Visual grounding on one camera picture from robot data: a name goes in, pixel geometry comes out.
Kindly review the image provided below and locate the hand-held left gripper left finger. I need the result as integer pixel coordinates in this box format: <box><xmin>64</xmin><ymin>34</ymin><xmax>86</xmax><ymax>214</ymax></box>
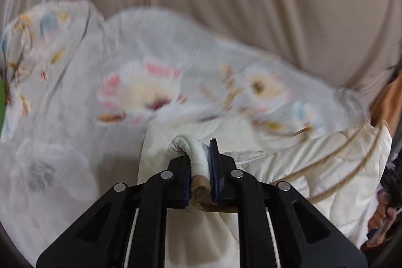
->
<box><xmin>36</xmin><ymin>156</ymin><xmax>192</xmax><ymax>268</ymax></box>

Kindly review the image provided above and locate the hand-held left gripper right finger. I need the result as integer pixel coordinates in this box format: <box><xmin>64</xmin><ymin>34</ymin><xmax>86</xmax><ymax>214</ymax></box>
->
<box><xmin>209</xmin><ymin>138</ymin><xmax>368</xmax><ymax>268</ymax></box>

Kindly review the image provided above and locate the cream white garment tan trim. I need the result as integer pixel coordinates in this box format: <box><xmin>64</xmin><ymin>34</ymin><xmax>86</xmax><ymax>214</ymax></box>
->
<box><xmin>138</xmin><ymin>117</ymin><xmax>394</xmax><ymax>268</ymax></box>

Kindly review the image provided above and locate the person's right hand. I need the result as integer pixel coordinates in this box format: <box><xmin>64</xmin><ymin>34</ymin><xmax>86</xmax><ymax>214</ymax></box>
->
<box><xmin>367</xmin><ymin>191</ymin><xmax>392</xmax><ymax>231</ymax></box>

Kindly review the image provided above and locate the orange cloth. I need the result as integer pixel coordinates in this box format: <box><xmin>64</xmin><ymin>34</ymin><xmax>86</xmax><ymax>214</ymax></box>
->
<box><xmin>370</xmin><ymin>73</ymin><xmax>402</xmax><ymax>132</ymax></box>

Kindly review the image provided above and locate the floral printed bed sheet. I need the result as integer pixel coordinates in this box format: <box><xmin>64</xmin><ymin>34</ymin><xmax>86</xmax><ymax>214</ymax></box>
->
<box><xmin>0</xmin><ymin>0</ymin><xmax>373</xmax><ymax>268</ymax></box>

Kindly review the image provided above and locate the green object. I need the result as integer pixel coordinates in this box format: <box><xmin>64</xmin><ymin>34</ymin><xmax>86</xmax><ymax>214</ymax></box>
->
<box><xmin>0</xmin><ymin>76</ymin><xmax>9</xmax><ymax>133</ymax></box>

